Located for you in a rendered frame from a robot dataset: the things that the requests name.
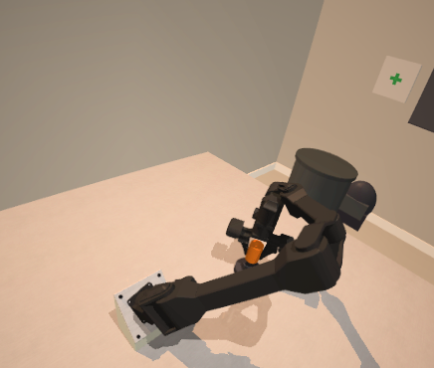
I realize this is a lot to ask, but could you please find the orange knob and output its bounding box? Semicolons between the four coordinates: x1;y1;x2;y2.
245;240;264;264

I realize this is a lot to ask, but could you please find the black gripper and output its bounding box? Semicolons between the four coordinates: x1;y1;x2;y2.
226;215;294;260

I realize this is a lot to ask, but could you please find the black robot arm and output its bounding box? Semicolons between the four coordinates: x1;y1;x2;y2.
127;182;346;336

